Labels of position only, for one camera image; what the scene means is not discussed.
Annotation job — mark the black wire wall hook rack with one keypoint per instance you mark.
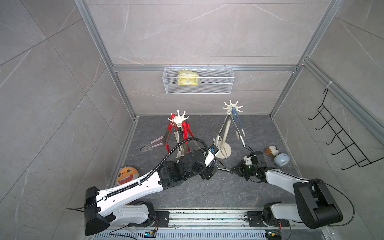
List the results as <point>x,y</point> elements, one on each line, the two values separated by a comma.
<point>359,158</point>

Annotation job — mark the orange monster plush toy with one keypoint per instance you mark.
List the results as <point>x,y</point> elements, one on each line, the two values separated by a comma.
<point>126,174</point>

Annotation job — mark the steel tongs with ring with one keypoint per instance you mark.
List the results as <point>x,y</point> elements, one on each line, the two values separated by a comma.
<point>223,133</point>

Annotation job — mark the red handled steel tongs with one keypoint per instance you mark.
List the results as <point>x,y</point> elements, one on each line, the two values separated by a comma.
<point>190,134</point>

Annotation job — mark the blue handled cream tongs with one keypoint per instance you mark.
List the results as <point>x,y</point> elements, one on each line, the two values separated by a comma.
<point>238,126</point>

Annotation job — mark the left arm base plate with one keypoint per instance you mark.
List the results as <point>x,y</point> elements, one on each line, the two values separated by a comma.
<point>160,219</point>

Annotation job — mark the brown white plush toy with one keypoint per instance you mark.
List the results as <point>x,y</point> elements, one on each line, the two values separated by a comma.
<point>271,151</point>

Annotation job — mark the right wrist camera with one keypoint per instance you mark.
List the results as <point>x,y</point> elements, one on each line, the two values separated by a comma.
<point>250,159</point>

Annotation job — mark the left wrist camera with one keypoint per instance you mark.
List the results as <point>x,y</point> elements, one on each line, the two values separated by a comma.
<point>211,155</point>

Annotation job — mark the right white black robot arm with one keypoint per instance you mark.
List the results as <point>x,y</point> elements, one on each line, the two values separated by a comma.
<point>315,206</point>

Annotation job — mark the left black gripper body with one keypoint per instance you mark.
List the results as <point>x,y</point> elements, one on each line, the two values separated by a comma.
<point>206,173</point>

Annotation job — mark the grey blue dome toy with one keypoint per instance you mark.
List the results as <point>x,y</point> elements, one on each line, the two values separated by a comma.
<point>281,160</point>

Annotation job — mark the red sleeved steel tongs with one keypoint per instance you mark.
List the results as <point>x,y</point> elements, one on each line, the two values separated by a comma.
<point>167,135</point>

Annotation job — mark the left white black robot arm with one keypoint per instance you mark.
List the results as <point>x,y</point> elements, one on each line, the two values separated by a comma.
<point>103,208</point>

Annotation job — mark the cream utensil stand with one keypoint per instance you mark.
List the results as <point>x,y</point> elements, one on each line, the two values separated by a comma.
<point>226,150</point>
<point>178,132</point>

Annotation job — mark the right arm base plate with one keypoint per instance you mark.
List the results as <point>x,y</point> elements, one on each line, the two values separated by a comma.
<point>256,219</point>

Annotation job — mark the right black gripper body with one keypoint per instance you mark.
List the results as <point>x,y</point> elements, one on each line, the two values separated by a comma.
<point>245,170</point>

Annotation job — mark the yellow packet in basket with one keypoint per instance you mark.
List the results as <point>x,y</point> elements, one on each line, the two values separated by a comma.
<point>188,78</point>

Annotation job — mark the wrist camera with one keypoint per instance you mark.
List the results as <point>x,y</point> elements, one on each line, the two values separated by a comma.
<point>211,155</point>
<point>250,159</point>

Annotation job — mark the black steel tongs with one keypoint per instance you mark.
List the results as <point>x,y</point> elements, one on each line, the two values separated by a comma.
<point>220,163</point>

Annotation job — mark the white wire mesh basket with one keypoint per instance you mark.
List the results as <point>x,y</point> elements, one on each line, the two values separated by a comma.
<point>204,80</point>

